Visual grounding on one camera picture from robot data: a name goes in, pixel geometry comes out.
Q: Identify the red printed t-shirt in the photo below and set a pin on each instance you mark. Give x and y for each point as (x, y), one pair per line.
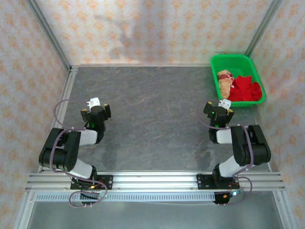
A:
(245, 89)

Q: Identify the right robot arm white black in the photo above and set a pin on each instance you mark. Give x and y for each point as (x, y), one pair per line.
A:
(247, 148)

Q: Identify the green plastic basket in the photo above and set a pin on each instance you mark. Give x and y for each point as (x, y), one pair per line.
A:
(234, 64)

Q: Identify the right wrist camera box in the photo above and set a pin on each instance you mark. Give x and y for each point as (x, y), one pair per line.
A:
(224, 103)

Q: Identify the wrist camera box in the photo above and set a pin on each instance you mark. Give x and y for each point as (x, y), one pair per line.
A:
(94, 102)
(224, 103)

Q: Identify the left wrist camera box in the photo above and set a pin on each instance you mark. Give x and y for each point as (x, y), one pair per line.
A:
(94, 102)

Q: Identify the aluminium side rail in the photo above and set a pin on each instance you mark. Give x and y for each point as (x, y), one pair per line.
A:
(66, 95)

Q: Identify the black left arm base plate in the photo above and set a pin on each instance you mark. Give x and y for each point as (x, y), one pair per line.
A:
(107, 182)

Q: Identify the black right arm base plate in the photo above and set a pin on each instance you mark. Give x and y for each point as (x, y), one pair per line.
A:
(202, 181)

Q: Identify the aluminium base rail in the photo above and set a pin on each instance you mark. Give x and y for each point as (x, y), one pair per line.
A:
(155, 181)

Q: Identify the aluminium frame post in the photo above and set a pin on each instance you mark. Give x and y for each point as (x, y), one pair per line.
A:
(262, 27)
(50, 33)

